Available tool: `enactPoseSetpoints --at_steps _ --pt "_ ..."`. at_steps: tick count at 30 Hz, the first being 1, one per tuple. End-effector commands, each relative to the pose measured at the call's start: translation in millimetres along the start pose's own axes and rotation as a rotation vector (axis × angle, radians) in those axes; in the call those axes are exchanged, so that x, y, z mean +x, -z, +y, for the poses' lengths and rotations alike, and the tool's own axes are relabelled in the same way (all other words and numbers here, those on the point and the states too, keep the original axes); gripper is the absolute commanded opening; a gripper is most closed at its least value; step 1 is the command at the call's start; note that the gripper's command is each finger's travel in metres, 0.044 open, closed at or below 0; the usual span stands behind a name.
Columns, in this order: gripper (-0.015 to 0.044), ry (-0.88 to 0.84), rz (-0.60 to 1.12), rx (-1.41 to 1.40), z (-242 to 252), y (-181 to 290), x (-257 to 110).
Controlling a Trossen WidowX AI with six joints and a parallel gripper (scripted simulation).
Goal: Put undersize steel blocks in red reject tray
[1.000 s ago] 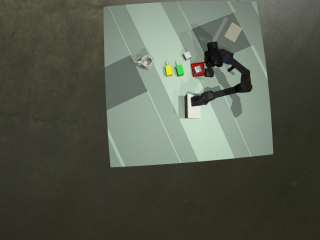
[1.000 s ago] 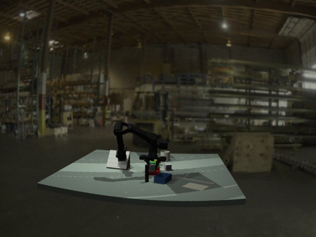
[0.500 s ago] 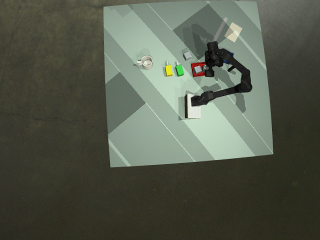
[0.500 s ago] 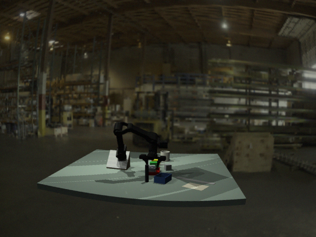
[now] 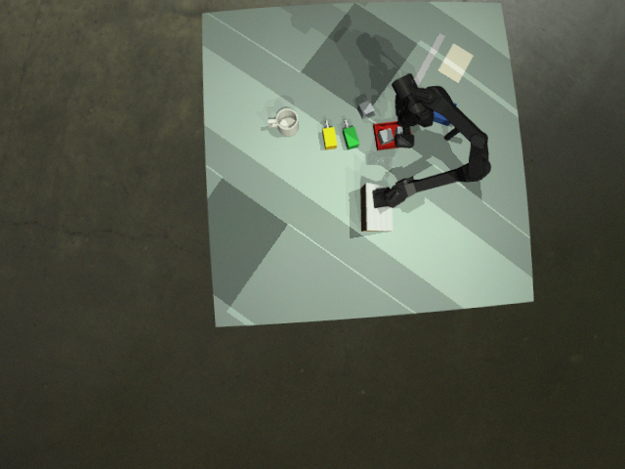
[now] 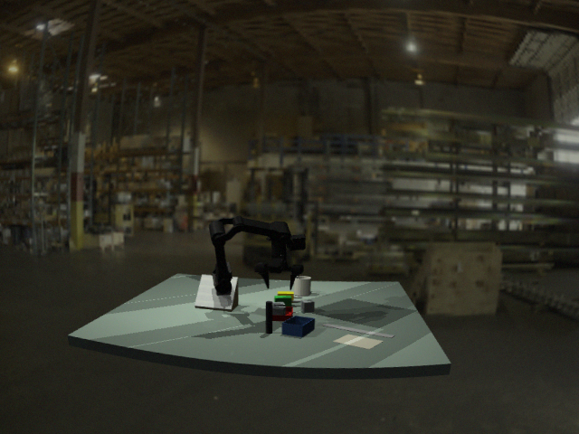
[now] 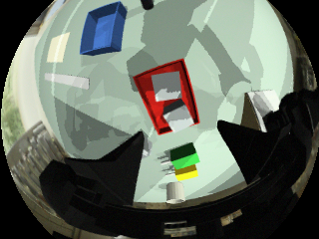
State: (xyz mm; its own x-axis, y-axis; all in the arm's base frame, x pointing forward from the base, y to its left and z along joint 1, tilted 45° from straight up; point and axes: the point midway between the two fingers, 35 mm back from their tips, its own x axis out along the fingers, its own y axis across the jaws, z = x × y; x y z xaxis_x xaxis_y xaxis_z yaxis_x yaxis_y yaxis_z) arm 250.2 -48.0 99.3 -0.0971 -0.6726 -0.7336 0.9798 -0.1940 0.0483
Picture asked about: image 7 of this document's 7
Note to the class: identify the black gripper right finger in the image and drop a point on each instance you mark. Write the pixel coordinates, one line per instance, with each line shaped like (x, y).
(251, 148)

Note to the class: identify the red tray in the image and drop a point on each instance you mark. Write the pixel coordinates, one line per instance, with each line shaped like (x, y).
(144, 83)

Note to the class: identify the grey tapered cup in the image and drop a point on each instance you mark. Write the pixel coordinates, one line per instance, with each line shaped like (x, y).
(174, 192)

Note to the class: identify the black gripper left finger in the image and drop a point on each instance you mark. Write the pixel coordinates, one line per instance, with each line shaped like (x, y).
(118, 170)

